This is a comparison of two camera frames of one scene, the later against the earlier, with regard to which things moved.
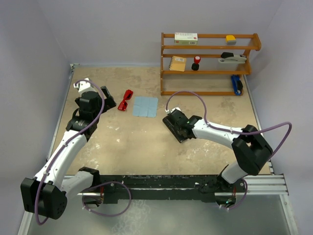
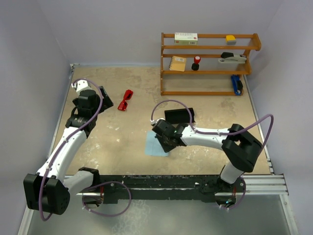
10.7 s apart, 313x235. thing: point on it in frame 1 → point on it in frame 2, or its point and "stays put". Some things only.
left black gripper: x=109 y=103 stays put
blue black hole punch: x=237 y=83 stays put
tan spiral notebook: x=177 y=63 stays put
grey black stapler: x=229 y=58 stays put
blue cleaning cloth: x=145 y=106 → x=153 y=147
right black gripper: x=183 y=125 → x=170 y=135
